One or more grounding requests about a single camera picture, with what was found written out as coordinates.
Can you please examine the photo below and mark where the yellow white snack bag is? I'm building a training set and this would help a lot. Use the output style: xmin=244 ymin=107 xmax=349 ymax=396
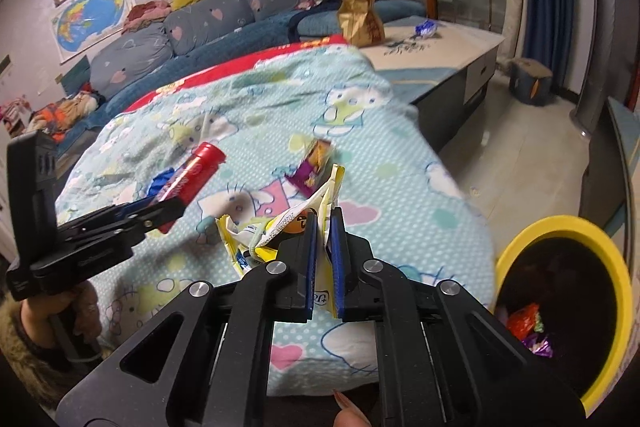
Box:
xmin=216 ymin=164 xmax=345 ymax=317

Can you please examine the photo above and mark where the blue rubber glove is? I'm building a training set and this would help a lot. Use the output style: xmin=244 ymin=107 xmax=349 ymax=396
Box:
xmin=146 ymin=167 xmax=175 ymax=198

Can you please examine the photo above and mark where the red snack tube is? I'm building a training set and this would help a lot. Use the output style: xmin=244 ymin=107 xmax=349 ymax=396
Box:
xmin=153 ymin=142 xmax=226 ymax=210

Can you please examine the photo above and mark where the left fur sleeve forearm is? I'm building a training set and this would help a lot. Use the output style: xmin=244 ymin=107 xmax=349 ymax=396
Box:
xmin=1 ymin=295 xmax=98 ymax=412

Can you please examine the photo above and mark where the yellow rim trash bin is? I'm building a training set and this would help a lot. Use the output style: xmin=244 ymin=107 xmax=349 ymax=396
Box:
xmin=494 ymin=216 xmax=634 ymax=414

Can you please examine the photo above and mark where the left hand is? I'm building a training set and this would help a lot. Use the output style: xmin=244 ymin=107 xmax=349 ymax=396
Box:
xmin=21 ymin=282 xmax=102 ymax=349

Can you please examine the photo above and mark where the right hand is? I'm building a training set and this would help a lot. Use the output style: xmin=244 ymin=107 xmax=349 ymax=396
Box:
xmin=333 ymin=390 xmax=371 ymax=427

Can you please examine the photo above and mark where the small purple candy wrapper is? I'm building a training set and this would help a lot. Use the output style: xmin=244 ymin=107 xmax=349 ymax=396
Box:
xmin=284 ymin=139 xmax=333 ymax=198

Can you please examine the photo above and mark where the world map poster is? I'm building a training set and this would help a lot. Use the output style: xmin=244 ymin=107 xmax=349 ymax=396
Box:
xmin=51 ymin=0 xmax=129 ymax=64

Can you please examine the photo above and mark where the low coffee table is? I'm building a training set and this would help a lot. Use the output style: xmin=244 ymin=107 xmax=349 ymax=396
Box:
xmin=361 ymin=15 xmax=504 ymax=152

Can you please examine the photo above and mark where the blue stool box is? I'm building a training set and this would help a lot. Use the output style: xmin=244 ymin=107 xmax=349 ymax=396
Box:
xmin=509 ymin=57 xmax=553 ymax=106

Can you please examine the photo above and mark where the blue crumpled wrapper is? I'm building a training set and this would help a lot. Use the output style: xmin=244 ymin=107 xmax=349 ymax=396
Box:
xmin=414 ymin=18 xmax=438 ymax=38

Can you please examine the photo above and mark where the blue sectional sofa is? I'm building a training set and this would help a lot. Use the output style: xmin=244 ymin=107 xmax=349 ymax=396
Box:
xmin=54 ymin=0 xmax=429 ymax=158

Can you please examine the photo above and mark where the gold paper bag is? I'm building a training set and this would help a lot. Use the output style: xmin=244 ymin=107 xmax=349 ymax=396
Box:
xmin=337 ymin=0 xmax=385 ymax=48

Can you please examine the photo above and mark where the silver tower air conditioner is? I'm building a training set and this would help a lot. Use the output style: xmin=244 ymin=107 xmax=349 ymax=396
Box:
xmin=572 ymin=0 xmax=639 ymax=135

